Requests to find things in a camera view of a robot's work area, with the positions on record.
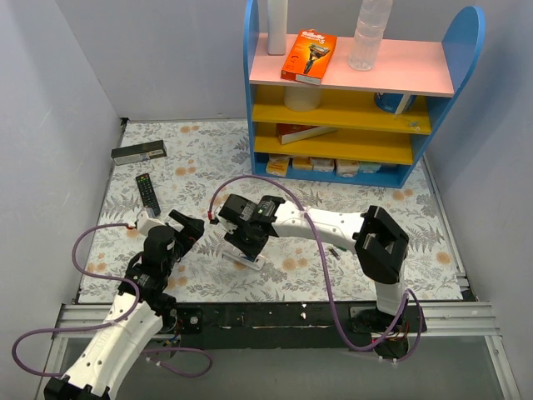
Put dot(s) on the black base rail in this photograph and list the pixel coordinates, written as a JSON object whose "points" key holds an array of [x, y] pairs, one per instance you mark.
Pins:
{"points": [[268, 325]]}

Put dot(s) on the white tall bottle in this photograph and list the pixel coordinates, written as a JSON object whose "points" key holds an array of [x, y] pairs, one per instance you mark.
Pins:
{"points": [[277, 11]]}

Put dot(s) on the black remote control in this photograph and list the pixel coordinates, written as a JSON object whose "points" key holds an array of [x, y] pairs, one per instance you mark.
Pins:
{"points": [[147, 193]]}

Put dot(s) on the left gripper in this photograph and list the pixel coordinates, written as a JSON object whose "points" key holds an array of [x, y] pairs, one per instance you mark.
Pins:
{"points": [[181, 232]]}

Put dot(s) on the blue yellow pink shelf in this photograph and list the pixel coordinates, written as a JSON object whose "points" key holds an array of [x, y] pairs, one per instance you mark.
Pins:
{"points": [[436, 72]]}

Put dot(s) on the white cylinder roll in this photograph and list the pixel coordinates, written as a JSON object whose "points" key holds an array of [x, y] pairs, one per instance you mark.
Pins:
{"points": [[302, 99]]}

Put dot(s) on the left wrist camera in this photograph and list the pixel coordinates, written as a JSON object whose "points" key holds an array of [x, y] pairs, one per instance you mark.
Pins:
{"points": [[146, 221]]}

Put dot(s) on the clear plastic water bottle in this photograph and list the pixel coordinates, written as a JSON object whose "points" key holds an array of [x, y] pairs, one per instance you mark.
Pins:
{"points": [[371, 24]]}

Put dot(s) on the orange razor box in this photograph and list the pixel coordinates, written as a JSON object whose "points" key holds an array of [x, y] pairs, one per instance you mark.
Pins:
{"points": [[309, 57]]}

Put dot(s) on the green soap pack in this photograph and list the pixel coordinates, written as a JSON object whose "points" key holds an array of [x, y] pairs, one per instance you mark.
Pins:
{"points": [[369, 167]]}

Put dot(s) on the red white book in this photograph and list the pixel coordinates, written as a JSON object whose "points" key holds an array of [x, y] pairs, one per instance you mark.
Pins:
{"points": [[290, 133]]}

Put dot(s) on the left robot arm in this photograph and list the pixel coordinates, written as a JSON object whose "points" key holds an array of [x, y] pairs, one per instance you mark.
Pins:
{"points": [[140, 310]]}

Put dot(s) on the white remote control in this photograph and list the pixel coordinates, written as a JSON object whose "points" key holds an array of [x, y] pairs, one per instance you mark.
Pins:
{"points": [[236, 255]]}

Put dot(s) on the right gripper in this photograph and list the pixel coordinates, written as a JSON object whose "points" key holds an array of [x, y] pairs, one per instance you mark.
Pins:
{"points": [[240, 244]]}

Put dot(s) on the black rectangular box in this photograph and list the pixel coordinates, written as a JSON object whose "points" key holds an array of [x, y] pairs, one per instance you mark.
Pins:
{"points": [[139, 153]]}

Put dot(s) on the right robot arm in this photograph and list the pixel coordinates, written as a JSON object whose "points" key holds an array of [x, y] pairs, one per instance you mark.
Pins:
{"points": [[374, 236]]}

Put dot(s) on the floral table cloth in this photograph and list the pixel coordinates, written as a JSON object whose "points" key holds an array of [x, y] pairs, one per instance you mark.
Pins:
{"points": [[208, 161]]}

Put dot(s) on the blue white cup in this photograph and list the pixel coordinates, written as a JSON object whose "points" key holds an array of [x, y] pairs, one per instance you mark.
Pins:
{"points": [[394, 103]]}

